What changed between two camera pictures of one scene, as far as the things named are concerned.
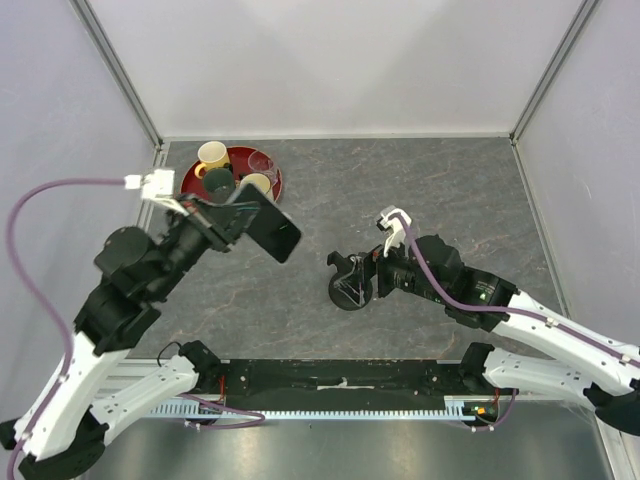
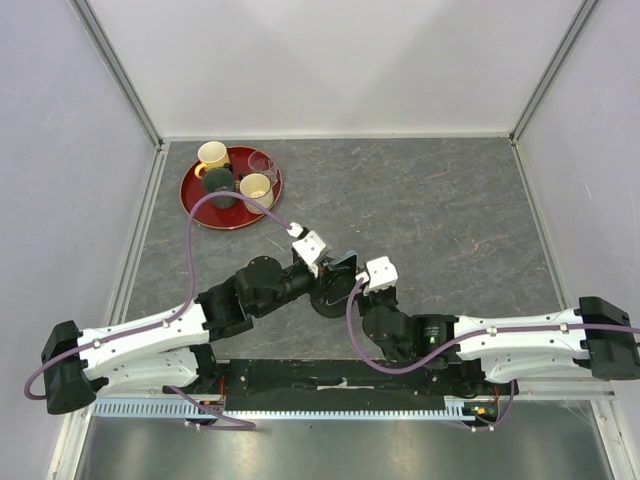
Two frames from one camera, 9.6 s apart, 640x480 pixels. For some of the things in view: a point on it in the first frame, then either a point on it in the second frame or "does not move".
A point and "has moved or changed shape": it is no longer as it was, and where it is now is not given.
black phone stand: (349, 289) has moved or changed shape
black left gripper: (221, 222) to (323, 282)
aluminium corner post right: (584, 14) does not move
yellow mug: (211, 155) does not move
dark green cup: (219, 184) does not move
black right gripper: (376, 263) to (363, 299)
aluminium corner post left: (100, 36) does not move
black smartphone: (271, 228) to (345, 265)
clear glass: (261, 162) does not move
